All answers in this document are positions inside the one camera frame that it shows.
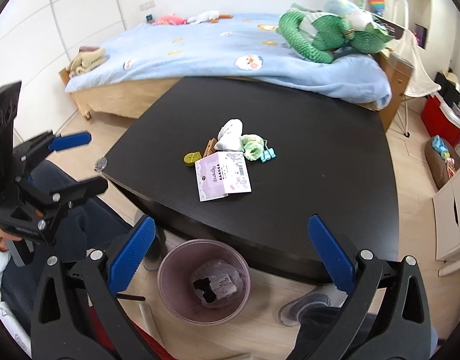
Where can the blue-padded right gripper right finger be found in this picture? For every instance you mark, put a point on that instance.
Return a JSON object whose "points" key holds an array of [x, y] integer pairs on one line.
{"points": [[335, 331]]}

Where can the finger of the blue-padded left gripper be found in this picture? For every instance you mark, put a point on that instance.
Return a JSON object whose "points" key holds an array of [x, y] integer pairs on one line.
{"points": [[70, 140], [70, 193]]}

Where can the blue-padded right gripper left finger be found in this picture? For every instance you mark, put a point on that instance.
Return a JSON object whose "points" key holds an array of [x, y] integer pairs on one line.
{"points": [[103, 278]]}

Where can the olive green round token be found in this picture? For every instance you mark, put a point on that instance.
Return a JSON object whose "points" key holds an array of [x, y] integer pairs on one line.
{"points": [[191, 158]]}

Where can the wooden clothespin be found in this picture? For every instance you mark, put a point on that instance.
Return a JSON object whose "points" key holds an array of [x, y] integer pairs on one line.
{"points": [[210, 147]]}

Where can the purple white paper package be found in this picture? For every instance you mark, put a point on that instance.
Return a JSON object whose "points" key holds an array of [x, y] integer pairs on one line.
{"points": [[221, 174]]}

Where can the white tissue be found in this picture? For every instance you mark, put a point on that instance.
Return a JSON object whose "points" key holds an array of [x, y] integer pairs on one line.
{"points": [[229, 136]]}

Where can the pink plastic trash bin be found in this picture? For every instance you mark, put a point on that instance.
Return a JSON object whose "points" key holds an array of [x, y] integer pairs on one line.
{"points": [[204, 282]]}

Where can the clear table corner protector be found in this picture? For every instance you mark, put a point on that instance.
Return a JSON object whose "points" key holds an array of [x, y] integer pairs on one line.
{"points": [[100, 165]]}

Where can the grey slipper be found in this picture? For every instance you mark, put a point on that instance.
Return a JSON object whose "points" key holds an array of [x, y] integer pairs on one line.
{"points": [[289, 315]]}

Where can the beige folded towel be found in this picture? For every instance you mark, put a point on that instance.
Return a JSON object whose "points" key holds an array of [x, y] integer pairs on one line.
{"points": [[88, 58]]}

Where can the white drawer cabinet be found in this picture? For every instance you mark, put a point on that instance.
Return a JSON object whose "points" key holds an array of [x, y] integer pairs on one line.
{"points": [[447, 215]]}

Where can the brown pet bed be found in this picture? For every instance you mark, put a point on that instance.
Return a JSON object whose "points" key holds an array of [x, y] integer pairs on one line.
{"points": [[442, 159]]}

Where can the light blue binder clip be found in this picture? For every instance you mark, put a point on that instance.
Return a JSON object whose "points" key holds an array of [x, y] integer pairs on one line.
{"points": [[267, 154]]}

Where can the crumpled green white wrapper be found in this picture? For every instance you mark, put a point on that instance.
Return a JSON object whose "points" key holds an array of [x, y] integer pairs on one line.
{"points": [[253, 146]]}

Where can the pink plush toy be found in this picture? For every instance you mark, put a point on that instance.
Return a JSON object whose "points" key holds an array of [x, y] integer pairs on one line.
{"points": [[170, 19]]}

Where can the red storage box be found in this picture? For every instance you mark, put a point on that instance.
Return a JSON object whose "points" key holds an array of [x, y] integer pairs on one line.
{"points": [[437, 123]]}

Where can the light blue bed blanket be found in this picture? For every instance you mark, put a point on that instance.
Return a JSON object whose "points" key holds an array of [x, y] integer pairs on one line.
{"points": [[247, 45]]}

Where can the green plush dragon toy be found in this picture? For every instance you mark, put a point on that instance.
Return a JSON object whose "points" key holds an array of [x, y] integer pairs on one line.
{"points": [[317, 34]]}

